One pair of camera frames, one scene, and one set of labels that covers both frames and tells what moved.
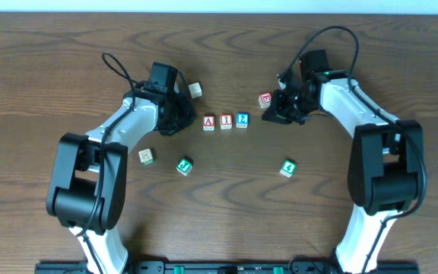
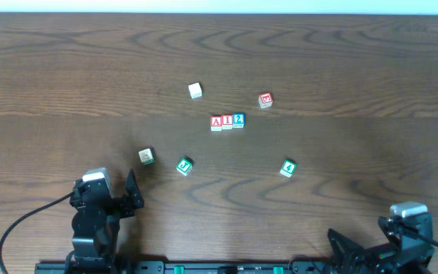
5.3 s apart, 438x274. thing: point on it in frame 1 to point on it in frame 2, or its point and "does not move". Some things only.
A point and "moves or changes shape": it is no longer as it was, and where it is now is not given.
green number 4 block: (288, 168) does not move
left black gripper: (183, 115) to (109, 205)
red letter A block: (208, 122) moves or changes shape
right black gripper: (280, 110) to (373, 250)
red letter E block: (265, 100) does not move
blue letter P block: (195, 90) does not move
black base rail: (234, 267) does not move
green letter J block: (184, 167) does not move
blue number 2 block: (242, 119) moves or changes shape
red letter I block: (226, 121) does not move
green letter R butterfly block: (146, 156) does not move
